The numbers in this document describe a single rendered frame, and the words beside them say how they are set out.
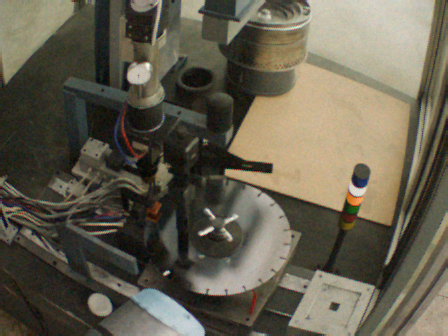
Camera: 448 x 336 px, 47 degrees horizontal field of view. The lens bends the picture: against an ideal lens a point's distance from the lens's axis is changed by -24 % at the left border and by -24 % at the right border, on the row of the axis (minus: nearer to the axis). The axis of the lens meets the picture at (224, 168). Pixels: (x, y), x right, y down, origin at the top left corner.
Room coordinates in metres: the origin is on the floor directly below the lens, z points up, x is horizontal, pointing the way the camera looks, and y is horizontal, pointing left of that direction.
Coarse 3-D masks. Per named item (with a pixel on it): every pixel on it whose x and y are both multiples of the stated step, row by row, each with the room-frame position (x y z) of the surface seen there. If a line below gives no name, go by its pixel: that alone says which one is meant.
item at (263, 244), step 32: (224, 192) 0.96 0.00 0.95; (256, 192) 0.96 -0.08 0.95; (160, 224) 0.85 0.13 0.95; (192, 224) 0.86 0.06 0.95; (256, 224) 0.87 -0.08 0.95; (288, 224) 0.87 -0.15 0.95; (160, 256) 0.76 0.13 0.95; (192, 256) 0.77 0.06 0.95; (224, 256) 0.78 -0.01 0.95; (256, 256) 0.78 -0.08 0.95; (192, 288) 0.68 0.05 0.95; (224, 288) 0.68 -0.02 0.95
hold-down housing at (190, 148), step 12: (180, 132) 0.82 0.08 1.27; (168, 144) 0.82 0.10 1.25; (180, 144) 0.81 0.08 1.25; (192, 144) 0.82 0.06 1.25; (168, 156) 0.82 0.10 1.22; (180, 156) 0.80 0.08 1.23; (180, 168) 0.80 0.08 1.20; (180, 180) 0.81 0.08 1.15; (168, 192) 0.82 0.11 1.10; (180, 192) 0.81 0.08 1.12; (192, 192) 0.83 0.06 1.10; (180, 204) 0.81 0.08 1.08
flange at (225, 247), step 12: (216, 216) 0.88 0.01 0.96; (204, 228) 0.84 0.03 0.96; (228, 228) 0.85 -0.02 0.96; (240, 228) 0.85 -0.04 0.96; (204, 240) 0.81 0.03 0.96; (216, 240) 0.81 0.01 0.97; (228, 240) 0.81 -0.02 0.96; (240, 240) 0.82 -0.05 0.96; (204, 252) 0.78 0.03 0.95; (216, 252) 0.78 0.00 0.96; (228, 252) 0.78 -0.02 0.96
